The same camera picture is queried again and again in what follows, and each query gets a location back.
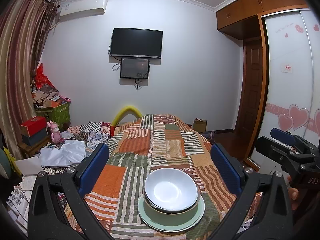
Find red plastic bag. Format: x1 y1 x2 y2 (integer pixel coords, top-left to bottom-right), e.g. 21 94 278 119
34 63 54 89

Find white air conditioner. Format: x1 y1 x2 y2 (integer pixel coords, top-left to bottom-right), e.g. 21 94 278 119
57 0 108 23

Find green storage box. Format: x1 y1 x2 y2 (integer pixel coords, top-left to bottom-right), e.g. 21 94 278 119
35 101 71 128

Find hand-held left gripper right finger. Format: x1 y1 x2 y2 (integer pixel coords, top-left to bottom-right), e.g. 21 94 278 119
210 143 293 240

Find patchwork striped bedspread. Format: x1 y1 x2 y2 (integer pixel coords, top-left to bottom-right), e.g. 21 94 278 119
64 114 265 240

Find white paper sheet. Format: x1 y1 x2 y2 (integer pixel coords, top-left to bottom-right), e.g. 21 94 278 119
15 156 44 176

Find checked patchwork quilt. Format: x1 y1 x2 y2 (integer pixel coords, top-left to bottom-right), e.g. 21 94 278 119
61 120 113 155

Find wooden side table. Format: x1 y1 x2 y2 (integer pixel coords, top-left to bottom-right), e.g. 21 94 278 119
19 140 53 159

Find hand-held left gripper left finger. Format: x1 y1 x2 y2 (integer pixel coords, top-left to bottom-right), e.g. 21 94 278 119
27 143 118 240

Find pink bowl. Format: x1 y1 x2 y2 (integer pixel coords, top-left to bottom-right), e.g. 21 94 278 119
143 190 201 214

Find white printed bag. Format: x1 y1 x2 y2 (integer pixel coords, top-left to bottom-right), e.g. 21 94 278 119
235 220 253 233

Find black wall television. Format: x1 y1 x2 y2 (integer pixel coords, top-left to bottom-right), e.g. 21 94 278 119
110 28 163 59

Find striped curtain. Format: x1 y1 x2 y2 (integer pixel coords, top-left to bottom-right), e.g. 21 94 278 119
0 0 59 160

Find pile of papers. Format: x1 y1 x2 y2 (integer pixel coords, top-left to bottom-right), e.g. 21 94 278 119
31 82 67 109

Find scattered papers pile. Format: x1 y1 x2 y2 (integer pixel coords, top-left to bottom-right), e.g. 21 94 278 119
6 172 68 230

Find small black wall monitor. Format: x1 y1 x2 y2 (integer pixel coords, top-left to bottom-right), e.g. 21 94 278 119
120 57 150 79

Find green bowl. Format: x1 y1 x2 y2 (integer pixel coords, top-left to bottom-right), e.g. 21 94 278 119
142 195 202 222

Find yellow foam noodle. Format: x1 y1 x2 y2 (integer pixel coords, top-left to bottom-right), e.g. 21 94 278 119
111 105 142 127

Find white bowl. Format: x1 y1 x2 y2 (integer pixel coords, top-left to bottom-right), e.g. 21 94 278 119
144 168 198 212

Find green plate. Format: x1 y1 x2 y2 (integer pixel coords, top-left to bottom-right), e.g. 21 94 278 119
138 192 206 232

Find wooden door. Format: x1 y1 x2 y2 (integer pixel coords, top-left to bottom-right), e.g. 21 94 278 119
235 17 269 160

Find red box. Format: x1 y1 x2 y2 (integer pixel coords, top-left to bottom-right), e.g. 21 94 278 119
19 116 48 137

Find white wardrobe sliding door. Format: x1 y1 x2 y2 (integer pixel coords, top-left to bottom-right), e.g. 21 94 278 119
250 7 320 173

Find wooden overhead cabinet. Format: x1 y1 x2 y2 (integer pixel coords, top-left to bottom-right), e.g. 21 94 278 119
215 0 310 40

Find pink plush toy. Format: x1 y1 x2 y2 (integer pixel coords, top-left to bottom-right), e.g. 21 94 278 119
47 120 62 144

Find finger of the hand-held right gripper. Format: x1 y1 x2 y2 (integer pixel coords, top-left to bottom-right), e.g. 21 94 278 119
270 127 300 147
255 136 315 172

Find white cloth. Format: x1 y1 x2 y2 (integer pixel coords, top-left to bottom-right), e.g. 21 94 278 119
40 140 87 167

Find person's right hand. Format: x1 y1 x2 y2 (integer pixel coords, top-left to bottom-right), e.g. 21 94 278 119
287 175 304 212

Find cardboard box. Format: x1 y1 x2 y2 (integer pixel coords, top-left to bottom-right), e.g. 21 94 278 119
193 117 208 133

